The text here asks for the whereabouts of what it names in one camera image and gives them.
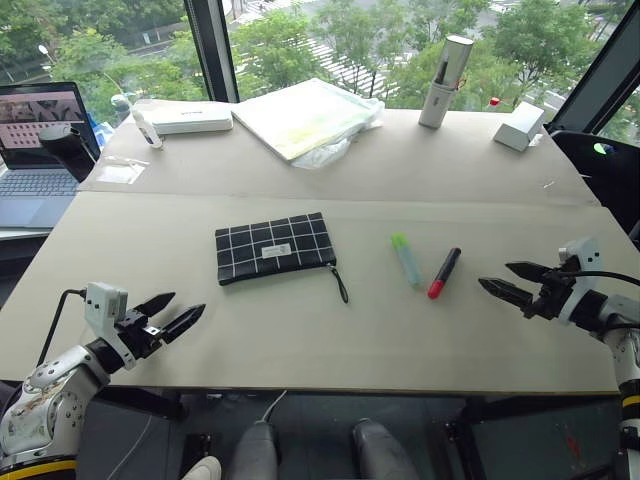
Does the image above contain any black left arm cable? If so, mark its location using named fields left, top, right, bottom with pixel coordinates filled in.
left=37, top=288, right=89, bottom=372

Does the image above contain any small clear plastic bag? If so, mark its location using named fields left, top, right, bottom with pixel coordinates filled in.
left=96, top=154, right=149, bottom=186

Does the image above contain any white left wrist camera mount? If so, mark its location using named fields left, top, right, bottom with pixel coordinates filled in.
left=83, top=282, right=138, bottom=371

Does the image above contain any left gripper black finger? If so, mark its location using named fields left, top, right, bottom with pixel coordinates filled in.
left=133, top=292, right=177, bottom=318
left=159, top=303, right=207, bottom=344

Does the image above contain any white shoe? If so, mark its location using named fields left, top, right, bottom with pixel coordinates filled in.
left=181, top=455, right=223, bottom=480

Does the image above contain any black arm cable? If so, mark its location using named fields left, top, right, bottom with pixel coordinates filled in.
left=562, top=268, right=640, bottom=289
left=37, top=288, right=89, bottom=372

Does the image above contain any crumpled clear plastic bag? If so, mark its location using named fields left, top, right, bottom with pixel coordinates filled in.
left=291, top=97, right=387, bottom=171

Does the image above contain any flat white box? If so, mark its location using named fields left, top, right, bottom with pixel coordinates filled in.
left=148, top=102, right=235, bottom=136

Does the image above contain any blue and white packet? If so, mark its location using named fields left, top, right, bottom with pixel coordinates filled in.
left=89, top=114, right=117, bottom=151

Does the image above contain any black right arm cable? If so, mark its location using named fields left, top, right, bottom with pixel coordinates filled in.
left=562, top=268, right=640, bottom=289

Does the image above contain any beige cardboard sheet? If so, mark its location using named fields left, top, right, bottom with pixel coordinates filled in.
left=0, top=191, right=622, bottom=397

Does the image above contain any black cylindrical device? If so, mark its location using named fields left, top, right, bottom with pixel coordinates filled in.
left=38, top=125, right=97, bottom=184

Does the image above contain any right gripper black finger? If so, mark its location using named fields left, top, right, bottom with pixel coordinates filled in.
left=478, top=277, right=537, bottom=309
left=505, top=260, right=555, bottom=285

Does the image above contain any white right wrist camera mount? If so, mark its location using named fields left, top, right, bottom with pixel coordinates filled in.
left=557, top=236, right=601, bottom=326

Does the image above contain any small white squeeze bottle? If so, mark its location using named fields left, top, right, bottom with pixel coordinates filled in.
left=129, top=102, right=167, bottom=151

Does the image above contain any small white cardboard box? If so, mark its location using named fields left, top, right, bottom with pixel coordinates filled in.
left=493, top=102, right=546, bottom=154

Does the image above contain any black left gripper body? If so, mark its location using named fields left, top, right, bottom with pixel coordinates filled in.
left=115, top=309, right=169, bottom=363

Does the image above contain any black robot body yellow stripe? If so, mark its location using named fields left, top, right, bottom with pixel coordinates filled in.
left=0, top=455, right=77, bottom=480

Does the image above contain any black marker with red cap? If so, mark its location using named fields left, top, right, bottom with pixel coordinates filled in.
left=427, top=247, right=463, bottom=300

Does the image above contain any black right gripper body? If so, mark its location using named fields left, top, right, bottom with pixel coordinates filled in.
left=521, top=266, right=577, bottom=321

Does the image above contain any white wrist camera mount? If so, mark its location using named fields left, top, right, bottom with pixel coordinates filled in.
left=557, top=236, right=601, bottom=326
left=83, top=282, right=138, bottom=371

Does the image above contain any flat package in plastic bag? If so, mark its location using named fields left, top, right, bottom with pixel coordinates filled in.
left=231, top=77, right=375, bottom=163

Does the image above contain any green highlighter pen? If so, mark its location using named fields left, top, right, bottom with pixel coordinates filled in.
left=390, top=232, right=425, bottom=290

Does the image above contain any black window frame post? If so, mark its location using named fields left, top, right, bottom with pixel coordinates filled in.
left=546, top=0, right=640, bottom=135
left=183, top=0, right=241, bottom=104

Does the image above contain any black white-grid pencil case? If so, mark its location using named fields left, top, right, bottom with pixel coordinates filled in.
left=214, top=212, right=350, bottom=305

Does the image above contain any laptop computer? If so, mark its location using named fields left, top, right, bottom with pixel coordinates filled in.
left=0, top=81, right=102, bottom=230

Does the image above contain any thin white cable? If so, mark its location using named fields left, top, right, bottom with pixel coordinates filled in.
left=259, top=389, right=290, bottom=426

